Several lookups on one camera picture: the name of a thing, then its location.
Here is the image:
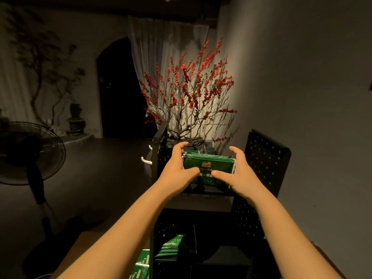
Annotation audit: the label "person's right forearm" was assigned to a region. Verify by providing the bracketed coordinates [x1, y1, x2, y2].
[247, 188, 345, 279]

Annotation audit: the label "stack of packets shelf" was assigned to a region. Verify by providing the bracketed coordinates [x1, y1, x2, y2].
[156, 233, 186, 257]

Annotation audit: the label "bare branched tree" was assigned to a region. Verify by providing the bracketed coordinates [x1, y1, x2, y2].
[5, 9, 87, 129]

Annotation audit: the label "person's left forearm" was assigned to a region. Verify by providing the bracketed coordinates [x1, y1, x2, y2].
[58, 183, 176, 279]

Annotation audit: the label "white curtain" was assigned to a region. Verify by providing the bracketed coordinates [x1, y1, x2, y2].
[128, 16, 210, 114]

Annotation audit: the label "pile of green packets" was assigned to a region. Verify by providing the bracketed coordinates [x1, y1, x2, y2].
[129, 248, 151, 279]

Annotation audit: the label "person's left hand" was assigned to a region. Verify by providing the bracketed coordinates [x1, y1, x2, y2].
[156, 141, 201, 199]

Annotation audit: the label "person's right hand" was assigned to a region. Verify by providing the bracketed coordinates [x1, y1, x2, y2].
[210, 146, 266, 202]

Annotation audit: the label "black standing fan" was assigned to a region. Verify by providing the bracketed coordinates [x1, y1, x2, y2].
[0, 121, 67, 237]

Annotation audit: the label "red berry branches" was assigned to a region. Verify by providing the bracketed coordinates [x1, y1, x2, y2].
[139, 39, 238, 144]

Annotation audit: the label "black metal shelf rack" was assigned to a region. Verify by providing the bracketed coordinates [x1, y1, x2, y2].
[150, 128, 292, 279]

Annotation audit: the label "dark vase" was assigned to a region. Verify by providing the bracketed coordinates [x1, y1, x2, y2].
[65, 103, 87, 136]

